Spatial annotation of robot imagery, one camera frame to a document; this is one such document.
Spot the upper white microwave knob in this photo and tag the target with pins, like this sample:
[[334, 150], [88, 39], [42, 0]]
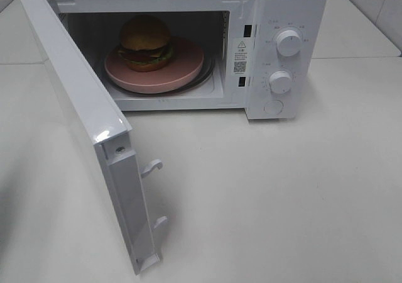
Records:
[[288, 42]]

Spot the burger with sesame bun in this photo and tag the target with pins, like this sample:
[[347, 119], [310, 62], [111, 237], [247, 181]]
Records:
[[145, 43]]

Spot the round white door button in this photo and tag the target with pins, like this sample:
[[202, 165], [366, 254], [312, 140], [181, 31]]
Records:
[[273, 107]]

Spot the white microwave door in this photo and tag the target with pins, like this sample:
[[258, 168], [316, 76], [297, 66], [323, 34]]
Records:
[[100, 131]]

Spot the white microwave knob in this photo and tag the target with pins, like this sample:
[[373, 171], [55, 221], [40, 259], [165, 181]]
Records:
[[280, 82], [288, 42]]

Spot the pink round plate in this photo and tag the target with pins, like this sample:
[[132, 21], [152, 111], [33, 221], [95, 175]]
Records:
[[183, 48]]

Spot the glass microwave turntable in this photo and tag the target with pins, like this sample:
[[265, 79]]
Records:
[[207, 72]]

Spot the lower white microwave knob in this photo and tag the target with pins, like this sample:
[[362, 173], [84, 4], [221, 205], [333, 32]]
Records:
[[280, 82]]

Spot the white microwave oven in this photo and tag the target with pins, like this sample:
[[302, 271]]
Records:
[[238, 35]]

